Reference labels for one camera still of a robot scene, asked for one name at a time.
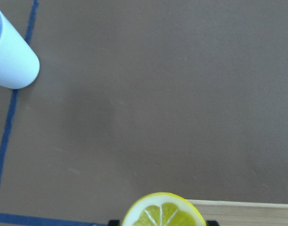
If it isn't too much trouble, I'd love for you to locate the yellow lemon half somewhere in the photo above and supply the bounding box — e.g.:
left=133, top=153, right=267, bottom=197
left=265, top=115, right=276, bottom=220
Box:
left=122, top=192, right=206, bottom=226

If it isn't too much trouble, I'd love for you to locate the light blue cup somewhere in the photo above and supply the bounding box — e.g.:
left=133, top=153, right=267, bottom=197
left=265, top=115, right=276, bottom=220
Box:
left=0, top=11, right=40, bottom=89

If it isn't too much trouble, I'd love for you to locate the wooden cutting board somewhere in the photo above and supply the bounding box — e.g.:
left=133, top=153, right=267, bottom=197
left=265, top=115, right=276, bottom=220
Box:
left=189, top=200, right=288, bottom=226

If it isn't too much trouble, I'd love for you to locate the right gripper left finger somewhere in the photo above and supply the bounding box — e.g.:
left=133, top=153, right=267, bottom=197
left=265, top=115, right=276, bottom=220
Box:
left=107, top=219, right=120, bottom=226

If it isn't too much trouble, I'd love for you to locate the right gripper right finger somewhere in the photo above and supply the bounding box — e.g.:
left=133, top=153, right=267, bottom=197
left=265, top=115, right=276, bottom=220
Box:
left=206, top=220, right=216, bottom=226

